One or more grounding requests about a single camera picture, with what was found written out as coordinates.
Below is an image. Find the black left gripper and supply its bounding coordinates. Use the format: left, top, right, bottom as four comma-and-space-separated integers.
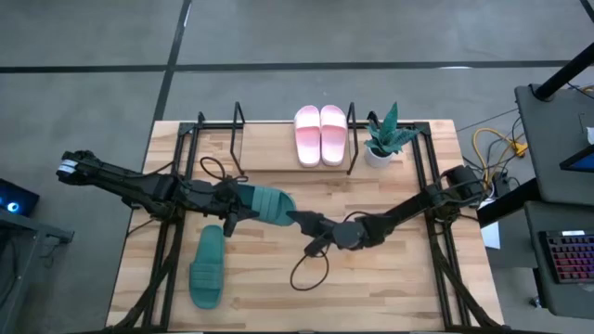
203, 179, 261, 238

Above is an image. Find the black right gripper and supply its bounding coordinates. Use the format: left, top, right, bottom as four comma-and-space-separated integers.
284, 210, 342, 257

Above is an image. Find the green rubber slide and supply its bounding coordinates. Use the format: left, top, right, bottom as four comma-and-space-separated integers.
239, 184, 298, 227
188, 224, 226, 311

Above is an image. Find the pink rubber slide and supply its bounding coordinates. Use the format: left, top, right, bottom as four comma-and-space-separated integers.
293, 105, 322, 169
319, 104, 350, 168

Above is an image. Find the potted plant in white pot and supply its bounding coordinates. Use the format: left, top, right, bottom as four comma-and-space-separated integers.
363, 101, 421, 170

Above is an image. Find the black diagonal bar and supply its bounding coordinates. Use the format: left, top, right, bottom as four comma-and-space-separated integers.
476, 178, 542, 228

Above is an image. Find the grey metal cart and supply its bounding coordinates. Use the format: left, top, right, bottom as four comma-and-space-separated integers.
0, 208, 75, 334

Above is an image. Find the black computer with blue light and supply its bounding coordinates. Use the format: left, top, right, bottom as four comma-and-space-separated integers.
0, 178, 41, 217

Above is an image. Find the grey desk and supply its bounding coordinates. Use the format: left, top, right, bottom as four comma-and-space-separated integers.
523, 201, 594, 321
513, 83, 594, 208

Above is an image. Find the backlit keyboard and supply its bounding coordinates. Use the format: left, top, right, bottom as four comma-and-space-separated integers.
540, 229, 594, 285

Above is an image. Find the black-framed blue screen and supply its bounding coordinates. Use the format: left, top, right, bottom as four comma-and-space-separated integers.
559, 144, 594, 173

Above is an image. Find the black pole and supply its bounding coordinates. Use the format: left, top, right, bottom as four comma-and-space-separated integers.
532, 41, 594, 102

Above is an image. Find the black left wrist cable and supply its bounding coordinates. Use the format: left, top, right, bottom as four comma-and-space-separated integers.
199, 156, 250, 185

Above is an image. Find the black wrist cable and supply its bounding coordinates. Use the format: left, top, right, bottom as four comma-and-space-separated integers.
290, 240, 331, 293
199, 156, 250, 185

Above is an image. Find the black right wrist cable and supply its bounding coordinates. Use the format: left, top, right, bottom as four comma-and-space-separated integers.
290, 240, 331, 293

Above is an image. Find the wooden shelf with black frame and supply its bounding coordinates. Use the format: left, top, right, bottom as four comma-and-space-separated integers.
227, 101, 359, 180

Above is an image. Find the black metal table frame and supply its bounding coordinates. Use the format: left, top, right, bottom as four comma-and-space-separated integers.
109, 110, 506, 333

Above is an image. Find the yellow cable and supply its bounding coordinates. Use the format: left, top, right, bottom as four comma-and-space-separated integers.
471, 127, 529, 171

